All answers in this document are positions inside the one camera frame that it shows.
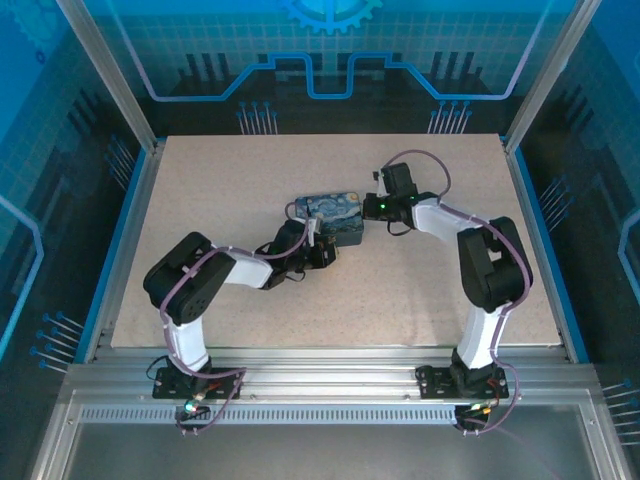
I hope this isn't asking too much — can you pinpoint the slotted aluminium cable duct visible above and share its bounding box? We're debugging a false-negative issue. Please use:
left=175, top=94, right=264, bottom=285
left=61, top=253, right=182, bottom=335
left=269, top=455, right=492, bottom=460
left=78, top=407, right=460, bottom=426

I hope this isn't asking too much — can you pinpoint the aluminium front beam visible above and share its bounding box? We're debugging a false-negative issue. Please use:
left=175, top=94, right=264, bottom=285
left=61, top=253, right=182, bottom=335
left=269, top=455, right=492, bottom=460
left=64, top=347, right=601, bottom=401

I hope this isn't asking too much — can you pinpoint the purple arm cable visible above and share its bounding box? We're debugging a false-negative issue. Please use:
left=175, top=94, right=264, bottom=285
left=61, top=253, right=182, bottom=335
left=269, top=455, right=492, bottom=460
left=382, top=149, right=534, bottom=436
left=158, top=201, right=312, bottom=437

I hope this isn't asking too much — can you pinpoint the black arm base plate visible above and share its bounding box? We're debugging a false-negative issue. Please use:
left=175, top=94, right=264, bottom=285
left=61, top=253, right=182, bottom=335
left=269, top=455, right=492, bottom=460
left=416, top=363, right=510, bottom=401
left=152, top=366, right=245, bottom=401

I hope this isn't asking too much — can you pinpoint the aluminium side rail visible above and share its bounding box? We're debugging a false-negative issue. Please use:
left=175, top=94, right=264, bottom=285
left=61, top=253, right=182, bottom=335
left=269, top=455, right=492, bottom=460
left=501, top=135, right=591, bottom=364
left=82, top=139, right=166, bottom=364

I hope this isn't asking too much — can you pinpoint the grey metal panel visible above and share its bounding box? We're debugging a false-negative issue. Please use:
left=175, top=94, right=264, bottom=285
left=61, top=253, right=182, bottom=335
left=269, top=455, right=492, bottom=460
left=29, top=389, right=631, bottom=480

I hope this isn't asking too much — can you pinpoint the starry night tin box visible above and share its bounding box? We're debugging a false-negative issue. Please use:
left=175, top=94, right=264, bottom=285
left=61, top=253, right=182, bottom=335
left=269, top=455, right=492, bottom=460
left=293, top=188, right=365, bottom=250

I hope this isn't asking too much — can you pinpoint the aluminium frame post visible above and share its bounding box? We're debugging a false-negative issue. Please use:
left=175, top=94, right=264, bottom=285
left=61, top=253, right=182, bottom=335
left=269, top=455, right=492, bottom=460
left=501, top=0, right=600, bottom=151
left=55, top=0, right=162, bottom=151

